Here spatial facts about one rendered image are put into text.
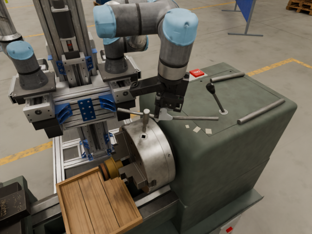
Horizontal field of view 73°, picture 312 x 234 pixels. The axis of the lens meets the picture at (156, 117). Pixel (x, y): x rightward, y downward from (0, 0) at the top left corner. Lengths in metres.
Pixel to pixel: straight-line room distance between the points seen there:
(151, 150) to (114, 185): 0.38
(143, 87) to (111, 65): 0.78
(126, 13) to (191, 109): 0.52
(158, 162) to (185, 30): 0.52
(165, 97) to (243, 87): 0.62
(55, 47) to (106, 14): 0.99
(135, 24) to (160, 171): 0.54
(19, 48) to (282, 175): 2.41
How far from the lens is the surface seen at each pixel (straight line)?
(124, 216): 1.04
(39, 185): 2.41
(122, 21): 0.55
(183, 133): 0.83
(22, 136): 2.99
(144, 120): 0.73
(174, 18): 0.48
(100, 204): 1.09
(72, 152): 2.26
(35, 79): 1.38
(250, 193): 1.60
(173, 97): 0.60
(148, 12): 0.56
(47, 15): 1.44
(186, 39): 0.48
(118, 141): 0.90
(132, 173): 0.88
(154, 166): 0.82
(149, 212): 1.07
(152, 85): 0.59
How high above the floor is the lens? 1.83
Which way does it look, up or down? 41 degrees down
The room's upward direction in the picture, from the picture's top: straight up
